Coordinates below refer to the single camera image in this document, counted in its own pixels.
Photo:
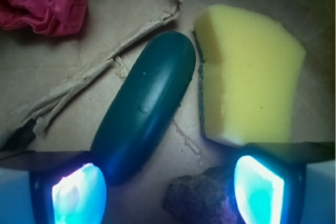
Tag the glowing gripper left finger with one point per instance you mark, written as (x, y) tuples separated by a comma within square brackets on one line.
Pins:
[(51, 187)]

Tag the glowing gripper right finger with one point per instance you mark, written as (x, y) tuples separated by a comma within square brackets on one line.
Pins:
[(286, 182)]

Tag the brown rough rock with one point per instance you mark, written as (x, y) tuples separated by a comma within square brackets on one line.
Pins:
[(207, 197)]

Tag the dark green toy cucumber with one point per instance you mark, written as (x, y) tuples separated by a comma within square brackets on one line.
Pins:
[(143, 108)]

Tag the brown paper bag tray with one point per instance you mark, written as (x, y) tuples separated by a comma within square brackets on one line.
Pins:
[(67, 83)]

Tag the yellow sponge with green pad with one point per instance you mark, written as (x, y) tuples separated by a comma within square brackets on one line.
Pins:
[(250, 65)]

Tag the red crumpled tissue paper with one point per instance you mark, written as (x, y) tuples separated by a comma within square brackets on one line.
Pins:
[(45, 17)]

